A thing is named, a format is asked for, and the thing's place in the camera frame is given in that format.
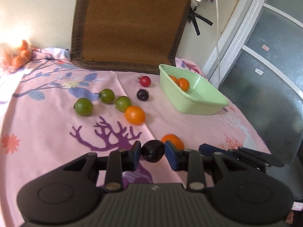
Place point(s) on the green fruit left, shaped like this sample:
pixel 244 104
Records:
pixel 83 107

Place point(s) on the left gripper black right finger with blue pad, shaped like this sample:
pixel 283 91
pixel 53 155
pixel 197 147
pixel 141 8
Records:
pixel 189 161

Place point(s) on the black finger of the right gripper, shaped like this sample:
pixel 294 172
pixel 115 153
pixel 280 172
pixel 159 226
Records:
pixel 256 159

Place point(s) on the orange tangerine near gripper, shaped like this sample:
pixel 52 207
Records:
pixel 178 143

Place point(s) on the orange tangerine in basket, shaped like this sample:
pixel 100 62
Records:
pixel 176 81
pixel 184 84

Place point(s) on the large orange tangerine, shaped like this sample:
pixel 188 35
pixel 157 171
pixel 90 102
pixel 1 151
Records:
pixel 135 115

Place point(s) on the dark purple plum with stem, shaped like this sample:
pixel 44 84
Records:
pixel 143 95

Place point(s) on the light green plastic basket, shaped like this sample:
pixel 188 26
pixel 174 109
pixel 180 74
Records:
pixel 202 98

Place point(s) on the green fruit middle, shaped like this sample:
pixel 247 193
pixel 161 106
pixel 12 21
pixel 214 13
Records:
pixel 107 96

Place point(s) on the green fruit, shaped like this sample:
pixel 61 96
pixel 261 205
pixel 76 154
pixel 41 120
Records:
pixel 83 107
pixel 122 103
pixel 107 96

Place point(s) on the brown woven seat cushion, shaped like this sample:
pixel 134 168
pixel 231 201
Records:
pixel 127 35

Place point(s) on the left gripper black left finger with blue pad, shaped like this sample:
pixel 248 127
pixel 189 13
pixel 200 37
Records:
pixel 118 162

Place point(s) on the orange plush toy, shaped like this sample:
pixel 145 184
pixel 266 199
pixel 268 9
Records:
pixel 13 58

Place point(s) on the pink floral tablecloth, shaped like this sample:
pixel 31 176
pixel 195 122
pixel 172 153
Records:
pixel 41 131

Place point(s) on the green fruit right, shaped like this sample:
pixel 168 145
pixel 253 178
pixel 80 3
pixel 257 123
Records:
pixel 122 103

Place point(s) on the red tomato fruit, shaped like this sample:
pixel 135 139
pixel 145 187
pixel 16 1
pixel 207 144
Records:
pixel 144 81

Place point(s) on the white framed glass door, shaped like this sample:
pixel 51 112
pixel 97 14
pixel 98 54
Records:
pixel 261 73

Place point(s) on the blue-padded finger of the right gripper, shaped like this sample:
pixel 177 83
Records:
pixel 209 150

